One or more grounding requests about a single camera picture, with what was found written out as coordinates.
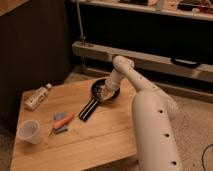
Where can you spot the orange toy carrot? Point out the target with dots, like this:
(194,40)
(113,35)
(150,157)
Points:
(62,122)

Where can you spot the wooden low table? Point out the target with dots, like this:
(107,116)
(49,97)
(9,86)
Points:
(106,136)

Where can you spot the grey blue piece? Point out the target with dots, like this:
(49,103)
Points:
(59,116)

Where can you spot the metal shelf upright pole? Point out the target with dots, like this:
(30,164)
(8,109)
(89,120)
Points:
(82,37)

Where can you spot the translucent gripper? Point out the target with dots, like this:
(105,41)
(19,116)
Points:
(105,93)

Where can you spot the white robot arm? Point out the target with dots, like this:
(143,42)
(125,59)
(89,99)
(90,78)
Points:
(152,109)

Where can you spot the black white striped block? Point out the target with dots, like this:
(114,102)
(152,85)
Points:
(88,109)

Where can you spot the black handle on shelf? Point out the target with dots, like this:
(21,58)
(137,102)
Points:
(185,64)

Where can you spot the clear plastic cup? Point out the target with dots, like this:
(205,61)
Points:
(30,132)

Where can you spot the dark ceramic bowl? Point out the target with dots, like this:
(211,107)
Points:
(96,91)

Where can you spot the small grey blue block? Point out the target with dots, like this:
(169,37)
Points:
(61,130)

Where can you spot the white plastic bottle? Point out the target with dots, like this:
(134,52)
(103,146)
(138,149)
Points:
(37,97)

